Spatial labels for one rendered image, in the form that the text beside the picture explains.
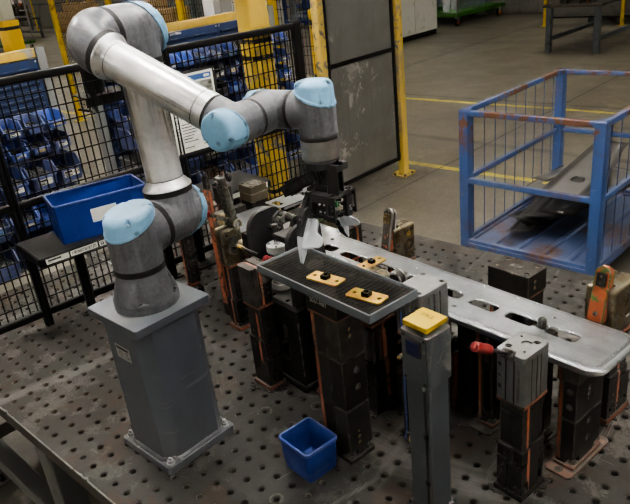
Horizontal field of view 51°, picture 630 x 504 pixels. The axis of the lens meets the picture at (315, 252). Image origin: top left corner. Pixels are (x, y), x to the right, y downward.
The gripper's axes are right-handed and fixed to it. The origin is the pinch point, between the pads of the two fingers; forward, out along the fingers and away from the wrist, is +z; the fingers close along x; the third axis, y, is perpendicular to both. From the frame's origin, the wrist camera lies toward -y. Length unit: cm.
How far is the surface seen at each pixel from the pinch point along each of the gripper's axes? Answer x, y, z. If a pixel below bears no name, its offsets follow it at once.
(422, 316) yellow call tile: -3.2, 25.9, 7.0
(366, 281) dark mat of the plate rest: 3.3, 8.2, 7.0
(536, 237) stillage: 248, -58, 106
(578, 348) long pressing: 25, 45, 23
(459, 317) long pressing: 23.0, 18.8, 22.6
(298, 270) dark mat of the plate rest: 0.4, -8.4, 7.0
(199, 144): 63, -115, 5
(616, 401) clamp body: 45, 48, 49
